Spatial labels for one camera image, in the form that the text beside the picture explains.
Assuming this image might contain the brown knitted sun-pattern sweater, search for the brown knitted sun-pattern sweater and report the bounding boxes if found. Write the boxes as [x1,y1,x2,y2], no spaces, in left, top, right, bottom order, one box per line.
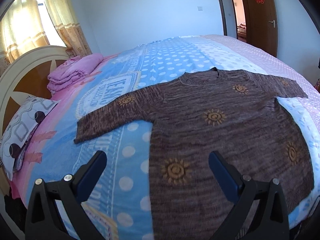
[75,68,314,239]

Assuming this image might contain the blue polka dot bed blanket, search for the blue polka dot bed blanket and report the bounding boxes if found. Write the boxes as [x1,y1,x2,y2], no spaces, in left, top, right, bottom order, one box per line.
[10,35,319,239]

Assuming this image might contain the patterned white grey pillow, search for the patterned white grey pillow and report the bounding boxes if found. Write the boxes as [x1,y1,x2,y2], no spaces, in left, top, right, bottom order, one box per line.
[1,96,59,180]

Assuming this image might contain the cream wooden headboard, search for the cream wooden headboard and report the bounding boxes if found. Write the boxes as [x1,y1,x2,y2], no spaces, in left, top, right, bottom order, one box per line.
[0,46,70,133]

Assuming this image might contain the folded pink quilt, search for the folded pink quilt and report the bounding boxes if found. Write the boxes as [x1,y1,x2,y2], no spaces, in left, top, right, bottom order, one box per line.
[47,53,104,94]

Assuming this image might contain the brown wooden door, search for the brown wooden door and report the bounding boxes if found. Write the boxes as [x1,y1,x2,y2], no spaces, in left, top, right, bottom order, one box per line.
[242,0,278,57]

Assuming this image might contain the yellow patterned curtain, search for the yellow patterned curtain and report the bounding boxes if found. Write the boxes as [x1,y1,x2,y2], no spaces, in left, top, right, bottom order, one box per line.
[1,0,92,73]

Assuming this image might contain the silver door handle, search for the silver door handle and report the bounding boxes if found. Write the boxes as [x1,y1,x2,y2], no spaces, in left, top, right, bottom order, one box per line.
[269,20,276,28]

